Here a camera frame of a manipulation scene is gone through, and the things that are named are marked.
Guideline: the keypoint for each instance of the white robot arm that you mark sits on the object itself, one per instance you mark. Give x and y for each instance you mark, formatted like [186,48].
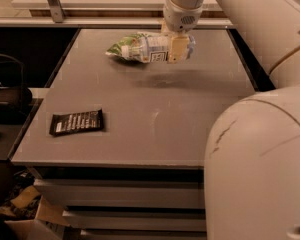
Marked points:
[252,157]

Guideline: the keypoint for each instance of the cardboard box left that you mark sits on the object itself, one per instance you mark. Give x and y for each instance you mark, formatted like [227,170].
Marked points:
[48,224]

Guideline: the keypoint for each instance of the grey drawer cabinet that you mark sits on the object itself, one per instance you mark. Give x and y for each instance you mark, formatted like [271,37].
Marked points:
[141,177]

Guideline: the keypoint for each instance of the green chip bag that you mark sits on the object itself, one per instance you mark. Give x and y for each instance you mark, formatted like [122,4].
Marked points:
[128,47]

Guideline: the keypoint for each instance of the black chair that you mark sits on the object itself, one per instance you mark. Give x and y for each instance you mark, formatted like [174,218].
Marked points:
[15,96]

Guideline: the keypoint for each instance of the clear blue plastic bottle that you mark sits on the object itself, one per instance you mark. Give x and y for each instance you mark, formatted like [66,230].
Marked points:
[155,48]

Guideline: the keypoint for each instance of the black rxbar chocolate wrapper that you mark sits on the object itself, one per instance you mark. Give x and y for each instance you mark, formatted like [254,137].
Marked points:
[73,123]

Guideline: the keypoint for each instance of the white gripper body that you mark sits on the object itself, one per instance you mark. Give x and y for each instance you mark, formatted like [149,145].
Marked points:
[180,18]

